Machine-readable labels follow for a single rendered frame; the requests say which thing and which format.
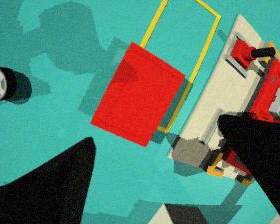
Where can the red hollow shell with corner bosses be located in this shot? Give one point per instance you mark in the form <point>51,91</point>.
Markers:
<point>138,96</point>

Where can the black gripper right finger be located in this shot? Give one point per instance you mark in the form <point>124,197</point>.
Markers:
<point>257,144</point>

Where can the black toy tyre with grey hub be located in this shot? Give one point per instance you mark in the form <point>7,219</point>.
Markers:
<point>7,83</point>

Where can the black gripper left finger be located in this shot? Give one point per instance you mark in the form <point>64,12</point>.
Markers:
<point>53,193</point>

